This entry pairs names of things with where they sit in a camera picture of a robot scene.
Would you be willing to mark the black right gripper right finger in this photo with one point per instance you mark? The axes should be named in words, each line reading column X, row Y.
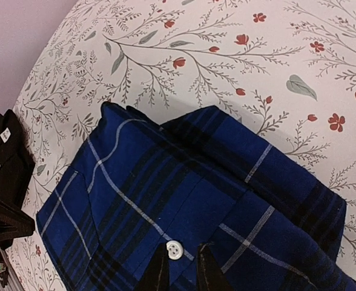
column 209, row 276

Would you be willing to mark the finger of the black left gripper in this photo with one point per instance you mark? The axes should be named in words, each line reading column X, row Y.
column 14, row 223

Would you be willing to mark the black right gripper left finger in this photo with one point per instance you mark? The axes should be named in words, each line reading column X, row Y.
column 156, row 277

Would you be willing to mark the black polo shirt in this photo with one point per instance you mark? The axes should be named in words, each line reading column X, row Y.
column 16, row 163

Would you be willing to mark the blue plaid long sleeve shirt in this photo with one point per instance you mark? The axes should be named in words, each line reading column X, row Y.
column 202, row 178

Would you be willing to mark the floral patterned table mat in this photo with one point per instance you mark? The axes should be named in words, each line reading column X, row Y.
column 285, row 69

